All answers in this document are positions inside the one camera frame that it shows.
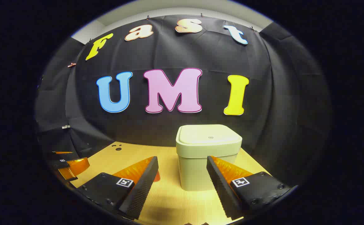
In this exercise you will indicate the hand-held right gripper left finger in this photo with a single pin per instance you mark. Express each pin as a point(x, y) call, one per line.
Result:
point(141, 187)

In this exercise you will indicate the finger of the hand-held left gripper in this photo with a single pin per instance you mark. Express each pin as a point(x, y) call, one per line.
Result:
point(63, 156)
point(77, 167)

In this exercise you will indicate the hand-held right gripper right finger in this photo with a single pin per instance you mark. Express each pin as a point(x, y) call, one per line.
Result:
point(222, 190)

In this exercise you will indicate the pale green desktop garbage bin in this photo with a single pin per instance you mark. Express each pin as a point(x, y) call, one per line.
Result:
point(194, 168)

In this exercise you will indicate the wooden desktop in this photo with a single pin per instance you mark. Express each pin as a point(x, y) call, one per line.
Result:
point(169, 200)

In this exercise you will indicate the small copper cloth clip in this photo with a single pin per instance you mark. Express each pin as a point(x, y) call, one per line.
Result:
point(72, 65)

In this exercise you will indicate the black backdrop cloth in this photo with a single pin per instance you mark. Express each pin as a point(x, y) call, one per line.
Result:
point(213, 53)

